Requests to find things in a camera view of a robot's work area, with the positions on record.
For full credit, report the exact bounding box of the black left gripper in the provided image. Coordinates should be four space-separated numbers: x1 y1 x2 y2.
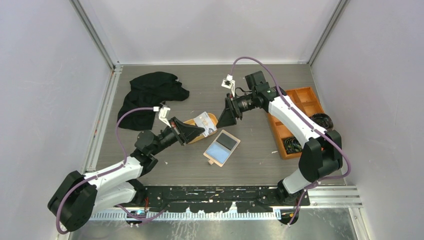
149 116 205 156

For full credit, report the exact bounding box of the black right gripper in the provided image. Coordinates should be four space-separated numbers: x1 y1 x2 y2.
216 92 256 129

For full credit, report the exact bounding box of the yellow oval tray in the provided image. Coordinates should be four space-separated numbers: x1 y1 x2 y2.
183 112 220 145

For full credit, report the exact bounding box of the white credit card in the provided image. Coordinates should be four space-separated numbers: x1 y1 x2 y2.
193 112 217 138

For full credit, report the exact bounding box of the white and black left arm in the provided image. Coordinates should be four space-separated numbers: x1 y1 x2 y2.
47 117 205 234

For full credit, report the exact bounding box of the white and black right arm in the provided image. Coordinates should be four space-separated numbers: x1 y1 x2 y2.
216 71 343 206

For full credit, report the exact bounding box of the black cloth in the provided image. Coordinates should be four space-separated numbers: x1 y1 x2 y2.
117 71 190 131

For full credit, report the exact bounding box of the orange compartment tray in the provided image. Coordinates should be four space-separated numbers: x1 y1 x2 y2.
267 87 326 160

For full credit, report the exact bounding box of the dark patterned rolled tie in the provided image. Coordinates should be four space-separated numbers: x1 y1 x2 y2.
282 136 303 155

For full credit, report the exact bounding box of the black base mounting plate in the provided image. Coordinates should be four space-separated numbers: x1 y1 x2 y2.
123 185 310 213

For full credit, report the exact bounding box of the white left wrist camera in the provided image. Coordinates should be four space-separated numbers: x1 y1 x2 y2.
153 105 171 127

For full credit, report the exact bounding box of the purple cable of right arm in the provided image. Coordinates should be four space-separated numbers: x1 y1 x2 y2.
230 56 353 226

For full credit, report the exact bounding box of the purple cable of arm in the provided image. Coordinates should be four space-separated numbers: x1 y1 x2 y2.
54 106 167 235
230 56 353 226

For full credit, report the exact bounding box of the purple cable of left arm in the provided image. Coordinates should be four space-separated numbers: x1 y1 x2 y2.
54 106 167 235

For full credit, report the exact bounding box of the aluminium front rail frame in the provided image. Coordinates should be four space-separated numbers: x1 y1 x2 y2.
88 185 363 223

